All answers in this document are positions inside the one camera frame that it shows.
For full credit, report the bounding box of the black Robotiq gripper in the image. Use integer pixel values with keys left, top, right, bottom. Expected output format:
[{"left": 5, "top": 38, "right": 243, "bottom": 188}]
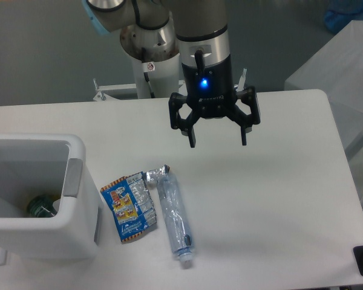
[{"left": 168, "top": 53, "right": 261, "bottom": 149}]

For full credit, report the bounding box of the crushed clear plastic bottle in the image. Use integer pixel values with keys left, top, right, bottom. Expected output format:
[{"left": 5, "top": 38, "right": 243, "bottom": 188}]
[{"left": 157, "top": 173, "right": 194, "bottom": 269}]

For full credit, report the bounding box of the blue foil snack wrapper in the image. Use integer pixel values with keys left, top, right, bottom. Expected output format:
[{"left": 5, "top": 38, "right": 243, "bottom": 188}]
[{"left": 100, "top": 164, "right": 170, "bottom": 243}]

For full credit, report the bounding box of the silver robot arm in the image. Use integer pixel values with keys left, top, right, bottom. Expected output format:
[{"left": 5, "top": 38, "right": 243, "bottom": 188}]
[{"left": 83, "top": 1, "right": 261, "bottom": 147}]

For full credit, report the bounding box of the white trash can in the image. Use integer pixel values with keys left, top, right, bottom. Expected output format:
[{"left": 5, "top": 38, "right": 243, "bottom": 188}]
[{"left": 0, "top": 134, "right": 102, "bottom": 259}]

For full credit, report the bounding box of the metal clamp bolt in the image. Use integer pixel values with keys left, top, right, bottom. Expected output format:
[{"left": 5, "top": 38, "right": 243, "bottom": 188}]
[{"left": 235, "top": 68, "right": 247, "bottom": 92}]

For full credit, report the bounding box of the white covered box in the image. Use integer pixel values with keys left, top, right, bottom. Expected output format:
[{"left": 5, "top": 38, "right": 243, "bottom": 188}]
[{"left": 284, "top": 21, "right": 363, "bottom": 208}]

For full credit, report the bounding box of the blue bag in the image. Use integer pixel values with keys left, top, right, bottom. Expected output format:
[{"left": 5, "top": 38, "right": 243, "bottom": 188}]
[{"left": 324, "top": 1, "right": 363, "bottom": 34}]

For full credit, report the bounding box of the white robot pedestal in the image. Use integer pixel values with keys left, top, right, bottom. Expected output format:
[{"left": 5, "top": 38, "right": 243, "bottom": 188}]
[{"left": 120, "top": 18, "right": 180, "bottom": 88}]

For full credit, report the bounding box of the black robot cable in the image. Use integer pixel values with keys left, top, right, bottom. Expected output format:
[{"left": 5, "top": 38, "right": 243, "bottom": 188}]
[{"left": 140, "top": 47, "right": 155, "bottom": 98}]

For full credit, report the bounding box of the white table frame bracket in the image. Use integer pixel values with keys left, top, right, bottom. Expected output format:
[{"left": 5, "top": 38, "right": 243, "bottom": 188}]
[{"left": 91, "top": 77, "right": 188, "bottom": 102}]

